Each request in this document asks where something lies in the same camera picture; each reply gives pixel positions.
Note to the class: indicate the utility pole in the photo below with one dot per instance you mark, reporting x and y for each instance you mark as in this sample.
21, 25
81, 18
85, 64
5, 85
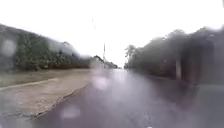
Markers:
104, 55

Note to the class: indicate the pale gate post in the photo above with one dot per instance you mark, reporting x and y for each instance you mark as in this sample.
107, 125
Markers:
178, 68

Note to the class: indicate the grass verge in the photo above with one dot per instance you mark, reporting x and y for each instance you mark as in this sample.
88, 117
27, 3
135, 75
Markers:
30, 76

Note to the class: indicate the wet grey asphalt road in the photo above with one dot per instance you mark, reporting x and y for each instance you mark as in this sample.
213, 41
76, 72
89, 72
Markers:
126, 100

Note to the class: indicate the pale dirt roadside strip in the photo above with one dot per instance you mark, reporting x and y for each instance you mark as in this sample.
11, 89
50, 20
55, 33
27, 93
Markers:
36, 95

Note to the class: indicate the row of dark trees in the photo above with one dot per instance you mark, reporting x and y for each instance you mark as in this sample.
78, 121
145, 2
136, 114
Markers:
173, 55

